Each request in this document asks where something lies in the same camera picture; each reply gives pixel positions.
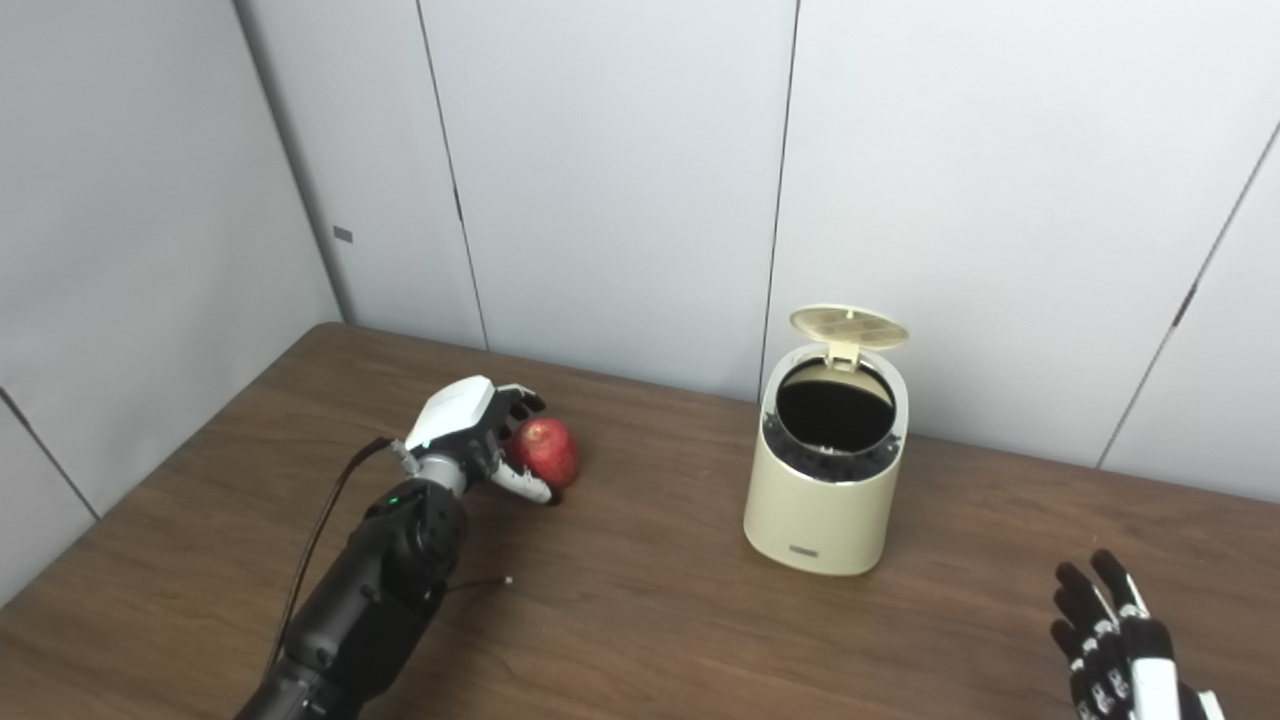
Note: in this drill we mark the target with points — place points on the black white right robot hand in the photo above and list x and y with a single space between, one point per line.
1135 660

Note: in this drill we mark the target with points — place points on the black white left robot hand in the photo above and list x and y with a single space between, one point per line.
455 410

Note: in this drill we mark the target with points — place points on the red apple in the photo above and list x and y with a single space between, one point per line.
545 452

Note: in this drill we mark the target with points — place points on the round cream bin lid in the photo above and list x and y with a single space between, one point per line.
850 328

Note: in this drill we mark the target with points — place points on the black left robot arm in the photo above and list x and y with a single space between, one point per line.
380 590

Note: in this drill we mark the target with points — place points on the cream-colored bin body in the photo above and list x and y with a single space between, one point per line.
815 520

